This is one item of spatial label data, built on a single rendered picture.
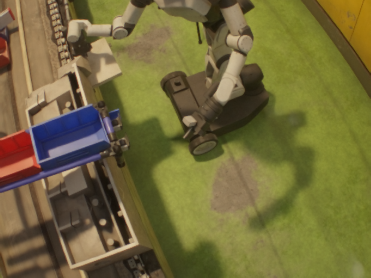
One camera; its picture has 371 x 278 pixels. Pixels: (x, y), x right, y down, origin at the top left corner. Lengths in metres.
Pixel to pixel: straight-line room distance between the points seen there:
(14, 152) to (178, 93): 1.49
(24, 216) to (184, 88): 1.45
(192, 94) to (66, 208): 1.35
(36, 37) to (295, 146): 1.96
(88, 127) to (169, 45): 1.77
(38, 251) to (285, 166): 1.75
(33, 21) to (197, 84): 1.28
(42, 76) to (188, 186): 1.21
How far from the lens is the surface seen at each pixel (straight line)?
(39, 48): 2.71
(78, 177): 1.90
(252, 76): 2.80
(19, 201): 2.26
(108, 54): 2.42
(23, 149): 1.76
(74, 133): 1.74
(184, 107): 2.85
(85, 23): 2.24
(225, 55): 2.44
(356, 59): 3.33
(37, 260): 2.14
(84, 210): 1.90
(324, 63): 3.41
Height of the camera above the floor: 2.68
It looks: 63 degrees down
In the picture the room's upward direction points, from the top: 12 degrees counter-clockwise
